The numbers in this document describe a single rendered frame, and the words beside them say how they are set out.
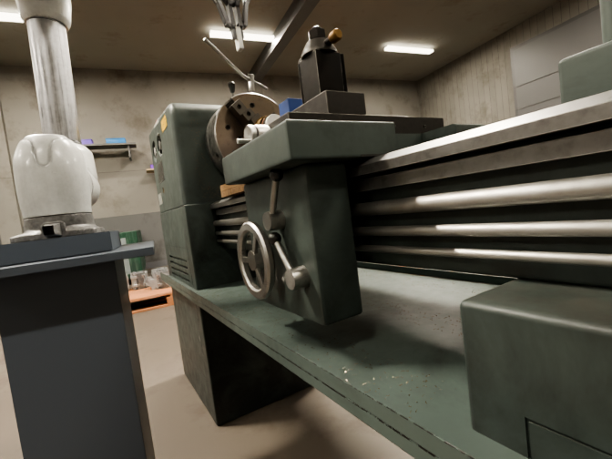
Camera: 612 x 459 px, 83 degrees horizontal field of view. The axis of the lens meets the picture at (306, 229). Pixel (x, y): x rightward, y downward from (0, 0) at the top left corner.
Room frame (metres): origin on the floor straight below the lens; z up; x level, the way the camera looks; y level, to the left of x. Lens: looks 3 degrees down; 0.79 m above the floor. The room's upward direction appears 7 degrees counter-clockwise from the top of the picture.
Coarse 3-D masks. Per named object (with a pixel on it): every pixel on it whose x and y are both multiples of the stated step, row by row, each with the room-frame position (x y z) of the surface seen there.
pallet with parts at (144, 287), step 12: (132, 276) 3.81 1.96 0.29; (144, 276) 3.82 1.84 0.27; (156, 276) 3.68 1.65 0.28; (132, 288) 3.83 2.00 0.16; (144, 288) 3.83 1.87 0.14; (156, 288) 3.67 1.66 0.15; (168, 288) 3.64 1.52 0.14; (132, 300) 3.29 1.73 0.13; (156, 300) 3.69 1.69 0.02; (168, 300) 3.42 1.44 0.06; (132, 312) 3.28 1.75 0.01
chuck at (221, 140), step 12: (240, 96) 1.27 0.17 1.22; (252, 96) 1.30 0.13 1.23; (252, 108) 1.29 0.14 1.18; (264, 108) 1.32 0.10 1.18; (276, 108) 1.34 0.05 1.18; (216, 120) 1.22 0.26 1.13; (228, 120) 1.24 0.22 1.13; (216, 132) 1.22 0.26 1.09; (228, 132) 1.24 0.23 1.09; (240, 132) 1.26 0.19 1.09; (216, 144) 1.22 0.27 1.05; (228, 144) 1.24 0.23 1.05; (240, 144) 1.26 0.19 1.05
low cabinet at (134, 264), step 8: (120, 232) 5.04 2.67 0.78; (128, 232) 5.08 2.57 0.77; (136, 232) 5.12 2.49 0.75; (120, 240) 5.02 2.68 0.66; (128, 240) 5.07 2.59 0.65; (136, 240) 5.11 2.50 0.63; (144, 256) 6.55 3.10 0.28; (128, 264) 5.04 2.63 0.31; (136, 264) 5.09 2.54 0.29; (144, 264) 6.02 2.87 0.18; (128, 272) 5.04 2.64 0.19; (128, 280) 5.07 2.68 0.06
